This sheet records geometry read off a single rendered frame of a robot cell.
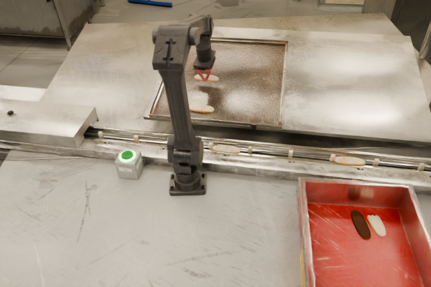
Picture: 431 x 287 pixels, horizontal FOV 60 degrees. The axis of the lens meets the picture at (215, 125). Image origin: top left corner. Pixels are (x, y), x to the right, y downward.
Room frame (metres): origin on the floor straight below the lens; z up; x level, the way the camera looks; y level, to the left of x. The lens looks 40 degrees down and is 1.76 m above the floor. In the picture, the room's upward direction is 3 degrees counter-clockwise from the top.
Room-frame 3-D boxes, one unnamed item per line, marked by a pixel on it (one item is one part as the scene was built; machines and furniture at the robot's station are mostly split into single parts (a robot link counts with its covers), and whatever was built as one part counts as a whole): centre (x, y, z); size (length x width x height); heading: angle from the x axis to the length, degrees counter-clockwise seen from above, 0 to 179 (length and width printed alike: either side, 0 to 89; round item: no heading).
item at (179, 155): (0.84, 0.10, 0.94); 0.09 x 0.05 x 0.10; 171
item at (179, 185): (0.82, 0.10, 0.86); 0.12 x 0.09 x 0.08; 89
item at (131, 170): (0.89, 0.30, 0.84); 0.08 x 0.08 x 0.11; 78
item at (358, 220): (0.63, -0.41, 0.83); 0.10 x 0.04 x 0.01; 4
